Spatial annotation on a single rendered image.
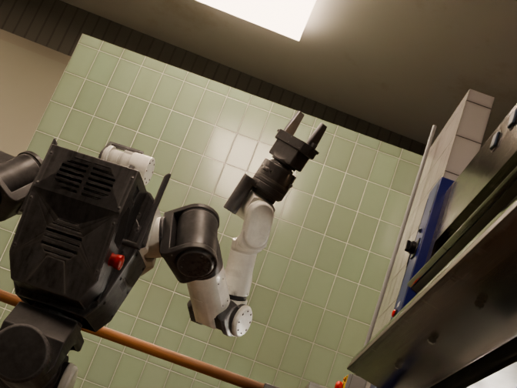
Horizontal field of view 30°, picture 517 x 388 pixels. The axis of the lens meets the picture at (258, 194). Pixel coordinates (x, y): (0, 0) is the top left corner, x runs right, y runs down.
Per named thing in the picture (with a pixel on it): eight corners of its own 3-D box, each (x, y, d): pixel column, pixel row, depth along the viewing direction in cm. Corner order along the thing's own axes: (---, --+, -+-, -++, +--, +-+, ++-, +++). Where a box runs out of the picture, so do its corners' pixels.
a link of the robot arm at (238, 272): (267, 255, 231) (249, 331, 234) (232, 243, 236) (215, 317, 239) (245, 259, 222) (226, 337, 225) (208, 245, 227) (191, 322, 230)
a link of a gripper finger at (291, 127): (298, 110, 230) (285, 132, 230) (305, 115, 233) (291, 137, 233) (294, 108, 231) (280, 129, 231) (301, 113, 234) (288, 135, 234)
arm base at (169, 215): (218, 286, 208) (215, 247, 200) (159, 287, 208) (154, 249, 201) (221, 239, 219) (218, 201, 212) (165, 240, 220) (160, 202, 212)
